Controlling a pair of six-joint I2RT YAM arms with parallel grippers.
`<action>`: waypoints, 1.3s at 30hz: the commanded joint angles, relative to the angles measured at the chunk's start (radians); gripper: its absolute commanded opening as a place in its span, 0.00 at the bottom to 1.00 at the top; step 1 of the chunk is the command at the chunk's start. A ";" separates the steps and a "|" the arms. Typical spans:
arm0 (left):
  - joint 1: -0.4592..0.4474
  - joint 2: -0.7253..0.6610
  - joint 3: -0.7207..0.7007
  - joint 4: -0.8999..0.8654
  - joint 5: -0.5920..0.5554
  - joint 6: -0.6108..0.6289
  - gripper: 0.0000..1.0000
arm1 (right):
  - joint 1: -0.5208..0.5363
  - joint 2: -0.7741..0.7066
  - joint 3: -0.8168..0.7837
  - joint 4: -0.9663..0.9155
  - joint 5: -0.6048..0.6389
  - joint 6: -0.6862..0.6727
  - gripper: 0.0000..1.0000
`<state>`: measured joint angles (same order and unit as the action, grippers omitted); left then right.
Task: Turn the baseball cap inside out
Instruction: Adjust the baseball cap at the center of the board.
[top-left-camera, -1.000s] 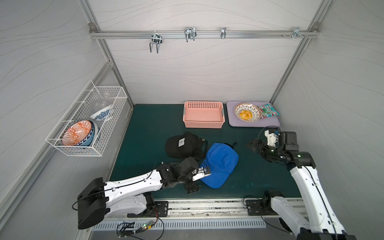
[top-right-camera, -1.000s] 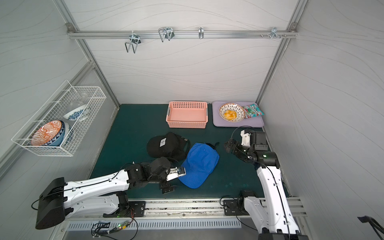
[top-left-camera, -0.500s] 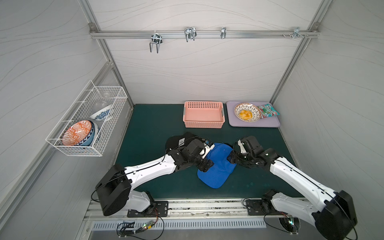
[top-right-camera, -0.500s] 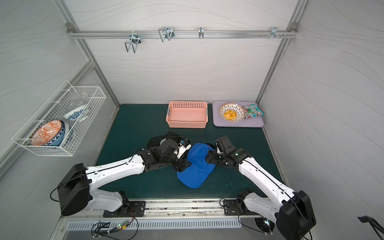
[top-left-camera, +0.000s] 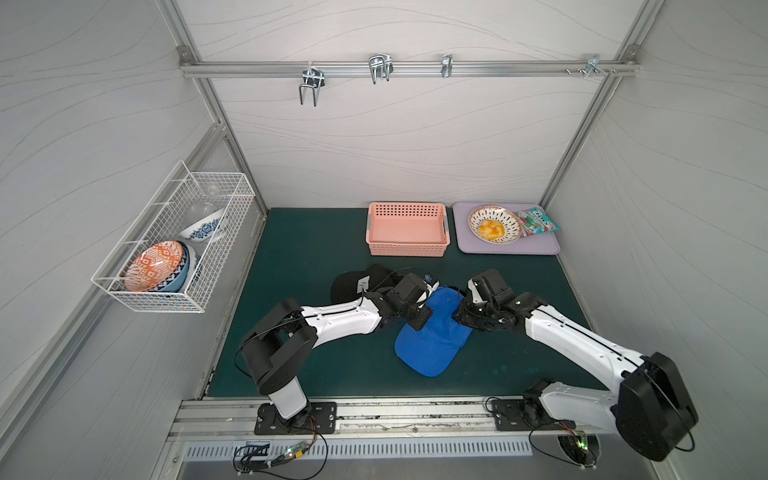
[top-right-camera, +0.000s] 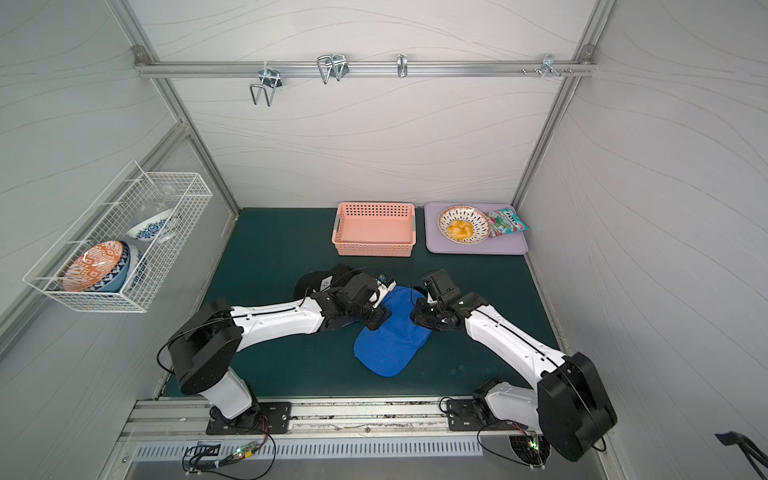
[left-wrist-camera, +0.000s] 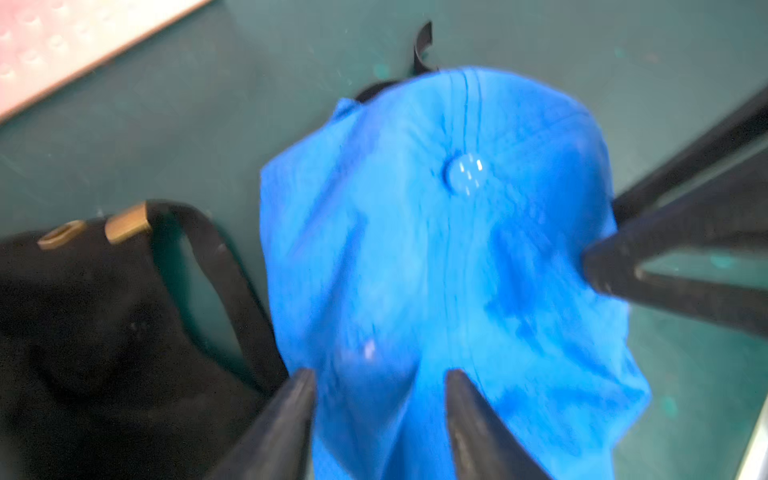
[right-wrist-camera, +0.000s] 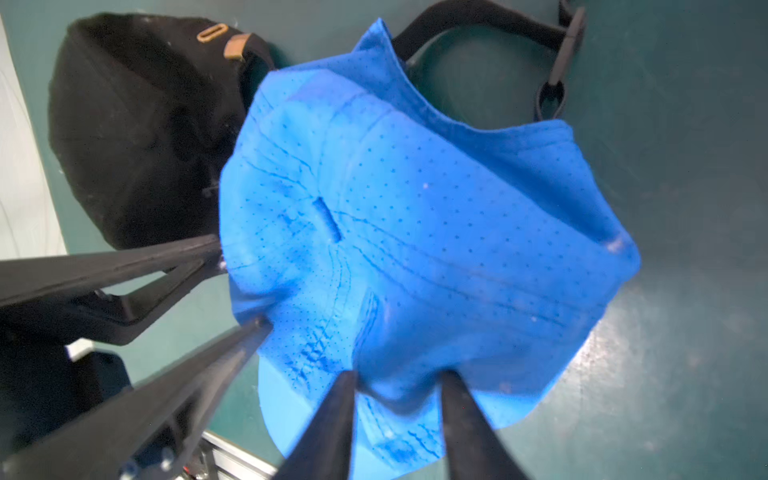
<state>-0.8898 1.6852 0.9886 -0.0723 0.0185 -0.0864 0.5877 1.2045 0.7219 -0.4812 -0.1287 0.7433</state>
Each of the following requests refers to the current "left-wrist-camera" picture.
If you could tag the black baseball cap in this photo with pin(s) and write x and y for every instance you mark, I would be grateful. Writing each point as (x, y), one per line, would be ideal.
(99, 379)

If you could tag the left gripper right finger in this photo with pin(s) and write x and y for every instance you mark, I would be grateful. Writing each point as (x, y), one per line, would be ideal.
(482, 446)

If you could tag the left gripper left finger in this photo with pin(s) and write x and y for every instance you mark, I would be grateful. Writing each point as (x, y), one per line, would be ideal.
(278, 445)

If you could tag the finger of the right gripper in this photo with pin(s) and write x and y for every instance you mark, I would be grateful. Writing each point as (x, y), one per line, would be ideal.
(728, 211)

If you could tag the pink plastic basket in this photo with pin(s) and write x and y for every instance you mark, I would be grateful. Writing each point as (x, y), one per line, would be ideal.
(47, 44)

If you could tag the blue baseball cap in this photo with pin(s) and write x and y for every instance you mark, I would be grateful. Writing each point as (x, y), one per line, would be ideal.
(440, 225)

